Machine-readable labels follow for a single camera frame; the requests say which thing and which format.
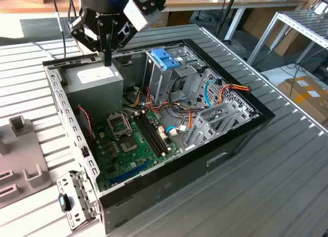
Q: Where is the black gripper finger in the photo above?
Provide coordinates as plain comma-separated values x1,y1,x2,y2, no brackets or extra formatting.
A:
69,18,109,67
108,18,137,67

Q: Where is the grey metal disk bay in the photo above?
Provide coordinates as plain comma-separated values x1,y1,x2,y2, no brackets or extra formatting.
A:
183,100,259,152

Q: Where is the blue plastic bay latch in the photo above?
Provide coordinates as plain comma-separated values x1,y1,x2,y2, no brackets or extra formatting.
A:
151,49,181,71

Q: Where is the grey metal drive cage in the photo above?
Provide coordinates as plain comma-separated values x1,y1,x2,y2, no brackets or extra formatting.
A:
142,44,206,107

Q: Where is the grey power supply unit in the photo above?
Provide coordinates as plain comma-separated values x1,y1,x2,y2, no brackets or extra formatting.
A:
63,60,124,125

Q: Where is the metal socket cover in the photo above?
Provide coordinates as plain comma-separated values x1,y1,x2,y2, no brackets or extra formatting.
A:
106,113,134,140

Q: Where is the black RAM slot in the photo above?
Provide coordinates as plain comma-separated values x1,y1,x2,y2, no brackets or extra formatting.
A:
139,113,170,155
133,114,165,158

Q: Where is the beige board connector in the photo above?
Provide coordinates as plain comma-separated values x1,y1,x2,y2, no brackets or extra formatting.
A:
157,126,169,140

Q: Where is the CPU socket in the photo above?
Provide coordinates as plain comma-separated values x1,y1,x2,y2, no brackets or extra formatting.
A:
119,136,140,155

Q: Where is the black tripod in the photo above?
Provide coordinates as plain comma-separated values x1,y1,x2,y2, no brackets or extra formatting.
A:
215,0,239,45

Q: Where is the green motherboard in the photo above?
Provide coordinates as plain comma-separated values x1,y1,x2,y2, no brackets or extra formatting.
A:
93,110,185,193

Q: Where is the blue expansion slot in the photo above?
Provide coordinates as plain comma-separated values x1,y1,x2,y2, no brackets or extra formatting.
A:
109,159,151,186

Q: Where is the grey parts rack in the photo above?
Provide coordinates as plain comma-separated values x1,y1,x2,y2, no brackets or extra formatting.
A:
0,115,52,209

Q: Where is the black open PC case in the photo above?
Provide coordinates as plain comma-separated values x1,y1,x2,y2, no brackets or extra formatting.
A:
42,38,276,235

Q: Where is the black latch teal face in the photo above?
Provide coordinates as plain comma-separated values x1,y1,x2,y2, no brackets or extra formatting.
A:
58,193,72,212

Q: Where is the metal slat shelf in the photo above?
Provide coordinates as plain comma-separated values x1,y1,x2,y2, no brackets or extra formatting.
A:
247,10,328,66

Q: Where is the labelled cardboard box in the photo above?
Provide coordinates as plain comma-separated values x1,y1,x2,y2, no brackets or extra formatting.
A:
278,77,328,122

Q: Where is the white camera box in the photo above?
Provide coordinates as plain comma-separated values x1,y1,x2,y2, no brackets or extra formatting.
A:
122,0,155,32

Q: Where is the black camera bracket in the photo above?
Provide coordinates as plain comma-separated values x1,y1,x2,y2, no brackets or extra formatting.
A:
128,0,167,12

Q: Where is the yellow black wire bundle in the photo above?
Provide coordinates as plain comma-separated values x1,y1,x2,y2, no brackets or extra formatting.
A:
122,90,144,107

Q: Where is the orange black wire bundle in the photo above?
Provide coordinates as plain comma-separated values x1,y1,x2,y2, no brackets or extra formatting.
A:
146,85,198,132

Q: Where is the red black fan wire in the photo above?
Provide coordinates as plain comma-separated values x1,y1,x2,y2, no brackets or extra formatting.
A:
77,105,95,148

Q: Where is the wooden desk white frame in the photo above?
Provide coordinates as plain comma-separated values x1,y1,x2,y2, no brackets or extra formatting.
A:
0,0,310,40

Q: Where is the light blue wire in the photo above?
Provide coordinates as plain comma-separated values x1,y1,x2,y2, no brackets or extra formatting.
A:
204,77,223,109

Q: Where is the white plug blue wire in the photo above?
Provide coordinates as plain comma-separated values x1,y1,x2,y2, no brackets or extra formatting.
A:
165,125,189,137

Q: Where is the orange wire black plug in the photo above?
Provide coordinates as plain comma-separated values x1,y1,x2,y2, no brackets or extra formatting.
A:
219,83,251,106

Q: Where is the silver slot bracket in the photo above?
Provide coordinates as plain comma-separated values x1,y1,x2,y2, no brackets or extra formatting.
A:
56,170,100,231

